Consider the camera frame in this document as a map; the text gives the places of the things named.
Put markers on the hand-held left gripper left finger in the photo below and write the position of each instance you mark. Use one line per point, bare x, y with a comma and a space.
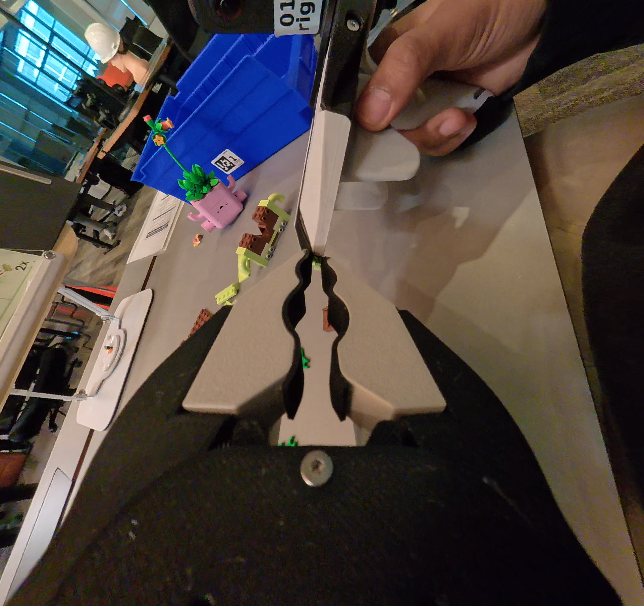
241, 354

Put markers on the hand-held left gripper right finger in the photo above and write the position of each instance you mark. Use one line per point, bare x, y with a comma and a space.
387, 359

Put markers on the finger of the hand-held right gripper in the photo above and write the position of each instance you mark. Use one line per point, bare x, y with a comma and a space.
322, 178

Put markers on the person's right forearm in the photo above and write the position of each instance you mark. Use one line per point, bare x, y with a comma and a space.
593, 12

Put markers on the person's right hand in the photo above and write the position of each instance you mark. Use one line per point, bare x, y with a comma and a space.
453, 42

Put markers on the brown studded plate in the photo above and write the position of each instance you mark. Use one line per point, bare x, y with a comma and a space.
201, 321

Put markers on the scattered lime bricks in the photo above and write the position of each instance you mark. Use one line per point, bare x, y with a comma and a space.
227, 294

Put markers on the plain blue plastic bin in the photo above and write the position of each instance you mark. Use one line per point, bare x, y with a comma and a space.
281, 57

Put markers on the brown and lime brick model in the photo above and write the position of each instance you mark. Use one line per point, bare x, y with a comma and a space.
259, 243

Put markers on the pink brick flowerpot figure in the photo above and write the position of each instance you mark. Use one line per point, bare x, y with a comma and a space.
221, 208

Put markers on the blue plastic bin with label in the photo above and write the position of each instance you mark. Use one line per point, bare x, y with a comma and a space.
226, 128

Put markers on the white stand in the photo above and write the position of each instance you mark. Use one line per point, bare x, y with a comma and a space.
131, 324

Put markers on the mannequin bust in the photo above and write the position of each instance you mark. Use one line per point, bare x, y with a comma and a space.
128, 67

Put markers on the white hard hat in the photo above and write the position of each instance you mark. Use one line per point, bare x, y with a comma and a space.
103, 40

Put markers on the white paper sheet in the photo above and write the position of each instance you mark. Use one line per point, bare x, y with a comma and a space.
156, 223

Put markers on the background wooden desk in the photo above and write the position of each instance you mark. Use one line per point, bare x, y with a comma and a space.
130, 107

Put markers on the building instruction board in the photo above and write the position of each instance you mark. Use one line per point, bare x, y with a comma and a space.
20, 304

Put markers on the dark flat panel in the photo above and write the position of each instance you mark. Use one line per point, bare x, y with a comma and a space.
30, 208

